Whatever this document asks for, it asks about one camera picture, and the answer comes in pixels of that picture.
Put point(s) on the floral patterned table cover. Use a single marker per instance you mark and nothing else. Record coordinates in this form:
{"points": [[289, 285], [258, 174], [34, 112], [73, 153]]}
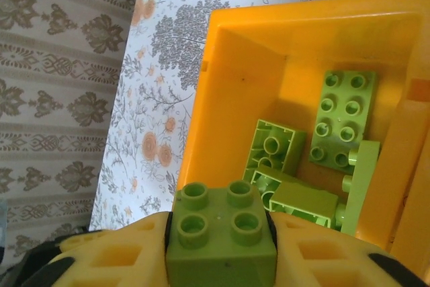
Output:
{"points": [[158, 65]]}

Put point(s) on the small lime green lego brick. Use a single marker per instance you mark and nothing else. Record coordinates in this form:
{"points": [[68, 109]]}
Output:
{"points": [[218, 253]]}

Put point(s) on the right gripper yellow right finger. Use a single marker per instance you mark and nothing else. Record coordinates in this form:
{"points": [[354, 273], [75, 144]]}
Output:
{"points": [[336, 260]]}

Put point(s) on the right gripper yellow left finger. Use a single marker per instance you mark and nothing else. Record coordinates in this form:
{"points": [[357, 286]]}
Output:
{"points": [[111, 260]]}

